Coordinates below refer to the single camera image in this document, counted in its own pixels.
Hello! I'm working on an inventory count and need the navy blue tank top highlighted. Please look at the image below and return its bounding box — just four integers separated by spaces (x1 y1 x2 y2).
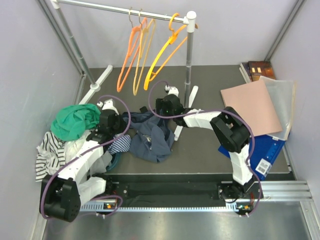
122 106 175 163

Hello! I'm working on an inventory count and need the yellow orange plastic hanger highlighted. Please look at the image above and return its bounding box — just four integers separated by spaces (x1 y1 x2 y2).
142 12 198 91

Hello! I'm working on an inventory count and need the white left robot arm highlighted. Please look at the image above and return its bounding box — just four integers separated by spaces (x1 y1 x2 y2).
39 94 130 223

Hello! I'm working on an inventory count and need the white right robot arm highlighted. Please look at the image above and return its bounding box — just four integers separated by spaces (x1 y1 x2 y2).
155 86 255 198

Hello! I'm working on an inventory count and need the tan yellow velvet hanger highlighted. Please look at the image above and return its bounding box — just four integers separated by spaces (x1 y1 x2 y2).
132 18 156 96

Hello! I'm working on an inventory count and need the orange velvet hanger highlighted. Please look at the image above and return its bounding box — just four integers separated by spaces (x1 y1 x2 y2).
116 8 147 93

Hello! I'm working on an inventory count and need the blue white striped shirt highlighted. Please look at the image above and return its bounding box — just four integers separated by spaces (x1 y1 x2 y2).
107 134 132 155

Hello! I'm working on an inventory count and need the silver white clothes rack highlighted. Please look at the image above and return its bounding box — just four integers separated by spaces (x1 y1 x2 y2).
51 0 199 107

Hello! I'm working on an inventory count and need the blue laundry basin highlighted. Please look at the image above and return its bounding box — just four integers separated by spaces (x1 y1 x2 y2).
106 152 122 172

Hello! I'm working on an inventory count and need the grey white garment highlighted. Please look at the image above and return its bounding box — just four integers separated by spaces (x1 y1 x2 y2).
64 130 113 175

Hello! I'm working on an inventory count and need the green garment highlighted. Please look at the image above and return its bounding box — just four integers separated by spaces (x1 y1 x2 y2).
50 103 101 142

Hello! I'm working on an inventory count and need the black white striped shirt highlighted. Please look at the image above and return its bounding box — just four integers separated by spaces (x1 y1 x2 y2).
35 131 66 182

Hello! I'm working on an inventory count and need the pink folder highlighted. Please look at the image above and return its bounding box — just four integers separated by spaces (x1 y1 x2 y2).
220 80 283 137

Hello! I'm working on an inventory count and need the brown book stack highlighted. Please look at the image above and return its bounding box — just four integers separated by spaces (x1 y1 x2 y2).
239 61 276 83

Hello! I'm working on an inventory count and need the blue clipboard folder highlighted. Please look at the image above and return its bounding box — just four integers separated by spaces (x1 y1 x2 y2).
218 135 285 186

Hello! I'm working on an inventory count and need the translucent plastic folder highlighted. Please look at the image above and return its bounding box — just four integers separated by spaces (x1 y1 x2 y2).
259 76 297 141

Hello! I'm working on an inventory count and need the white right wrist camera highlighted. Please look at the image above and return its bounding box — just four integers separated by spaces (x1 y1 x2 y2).
164 85 179 97

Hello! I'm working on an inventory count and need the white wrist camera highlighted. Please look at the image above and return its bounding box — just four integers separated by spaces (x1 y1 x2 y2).
164 85 179 97
96 98 119 115

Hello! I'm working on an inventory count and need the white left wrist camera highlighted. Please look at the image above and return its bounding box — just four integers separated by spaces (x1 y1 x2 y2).
96 98 119 115

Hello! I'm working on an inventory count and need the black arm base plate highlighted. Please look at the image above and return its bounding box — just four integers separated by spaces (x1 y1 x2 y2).
103 173 262 207

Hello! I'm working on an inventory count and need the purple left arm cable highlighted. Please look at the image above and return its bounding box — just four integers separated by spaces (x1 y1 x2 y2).
40 94 132 220

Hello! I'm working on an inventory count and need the grey slotted cable duct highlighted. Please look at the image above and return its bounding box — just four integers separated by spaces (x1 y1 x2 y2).
80 201 239 213

